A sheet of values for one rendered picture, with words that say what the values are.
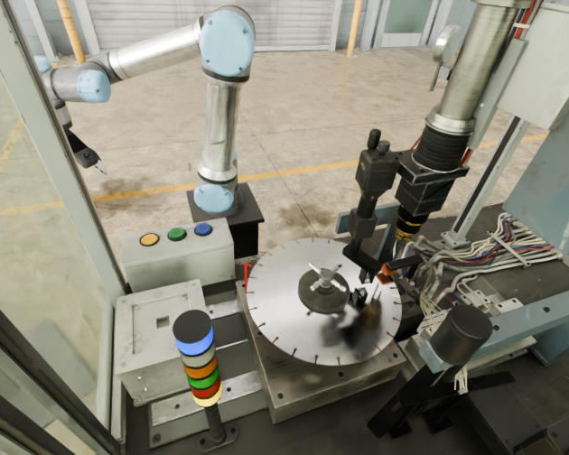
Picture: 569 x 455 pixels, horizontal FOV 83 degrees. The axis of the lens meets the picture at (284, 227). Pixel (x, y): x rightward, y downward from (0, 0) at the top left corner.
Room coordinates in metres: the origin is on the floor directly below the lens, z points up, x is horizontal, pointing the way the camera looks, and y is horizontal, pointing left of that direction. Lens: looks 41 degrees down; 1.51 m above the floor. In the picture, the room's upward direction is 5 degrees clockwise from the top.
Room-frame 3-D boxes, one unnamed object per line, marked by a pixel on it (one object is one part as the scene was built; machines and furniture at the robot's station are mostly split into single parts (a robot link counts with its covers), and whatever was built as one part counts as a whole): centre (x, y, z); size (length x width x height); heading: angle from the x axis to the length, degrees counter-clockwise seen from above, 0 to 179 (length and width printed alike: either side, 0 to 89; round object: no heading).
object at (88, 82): (0.83, 0.53, 1.21); 0.11 x 0.11 x 0.08; 5
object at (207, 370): (0.21, 0.10, 1.08); 0.05 x 0.04 x 0.03; 23
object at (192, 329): (0.21, 0.10, 1.14); 0.05 x 0.04 x 0.03; 23
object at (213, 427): (0.21, 0.10, 0.86); 0.02 x 0.02 x 0.22
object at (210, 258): (0.62, 0.28, 0.82); 0.28 x 0.11 x 0.15; 113
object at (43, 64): (0.81, 0.63, 1.21); 0.09 x 0.08 x 0.11; 95
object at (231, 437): (0.21, 0.10, 0.76); 0.09 x 0.03 x 0.03; 113
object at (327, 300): (0.44, -0.09, 0.96); 0.11 x 0.11 x 0.03
